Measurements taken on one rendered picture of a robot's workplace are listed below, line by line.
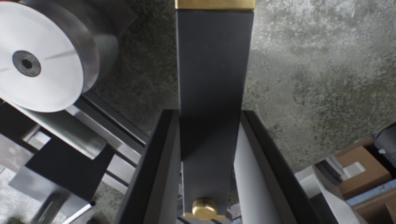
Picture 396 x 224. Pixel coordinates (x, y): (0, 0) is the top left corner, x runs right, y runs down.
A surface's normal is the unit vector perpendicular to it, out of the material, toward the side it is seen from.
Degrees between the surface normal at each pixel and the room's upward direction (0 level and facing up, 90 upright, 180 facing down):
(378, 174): 92
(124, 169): 0
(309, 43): 0
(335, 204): 97
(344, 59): 0
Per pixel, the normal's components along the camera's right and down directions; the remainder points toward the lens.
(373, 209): 0.00, 0.51
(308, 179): -0.25, 0.31
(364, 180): -0.66, -0.69
